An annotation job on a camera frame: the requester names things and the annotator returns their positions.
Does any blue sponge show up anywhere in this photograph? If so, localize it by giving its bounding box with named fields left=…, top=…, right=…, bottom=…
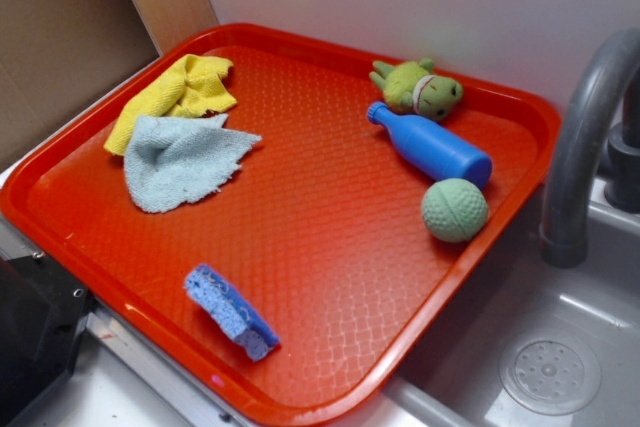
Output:
left=184, top=264, right=280, bottom=362

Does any grey curved faucet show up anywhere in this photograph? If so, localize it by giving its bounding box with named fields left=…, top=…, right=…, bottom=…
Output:
left=540, top=27, right=639, bottom=268

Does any blue plastic bottle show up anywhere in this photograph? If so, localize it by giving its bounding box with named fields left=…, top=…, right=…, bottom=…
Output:
left=367, top=102, right=493, bottom=190

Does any grey toy sink basin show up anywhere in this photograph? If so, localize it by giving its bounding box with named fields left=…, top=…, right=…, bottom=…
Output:
left=384, top=181, right=640, bottom=427

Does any brown cardboard panel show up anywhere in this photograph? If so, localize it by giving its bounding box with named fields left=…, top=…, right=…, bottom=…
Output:
left=1, top=0, right=217, bottom=168

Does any red plastic tray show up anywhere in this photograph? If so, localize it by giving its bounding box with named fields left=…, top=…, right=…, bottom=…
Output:
left=1, top=24, right=560, bottom=426

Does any dark grey faucet handle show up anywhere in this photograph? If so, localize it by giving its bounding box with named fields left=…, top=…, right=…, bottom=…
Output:
left=604, top=72, right=639, bottom=214

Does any light blue cloth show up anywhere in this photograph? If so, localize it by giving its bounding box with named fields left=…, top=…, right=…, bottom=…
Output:
left=124, top=114, right=262, bottom=214

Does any yellow cloth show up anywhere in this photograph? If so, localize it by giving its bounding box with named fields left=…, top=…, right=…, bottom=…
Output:
left=103, top=54, right=237, bottom=156

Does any green textured ball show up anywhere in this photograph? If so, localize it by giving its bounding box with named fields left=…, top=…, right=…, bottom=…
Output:
left=421, top=178, right=489, bottom=243

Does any green plush toy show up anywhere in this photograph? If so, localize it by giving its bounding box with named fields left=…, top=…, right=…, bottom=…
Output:
left=369, top=58, right=464, bottom=123

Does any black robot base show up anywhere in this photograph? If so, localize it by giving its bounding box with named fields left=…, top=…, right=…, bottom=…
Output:
left=1, top=254, right=92, bottom=426

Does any sink drain strainer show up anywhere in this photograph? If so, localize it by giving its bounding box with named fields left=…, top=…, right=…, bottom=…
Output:
left=499, top=329, right=601, bottom=416

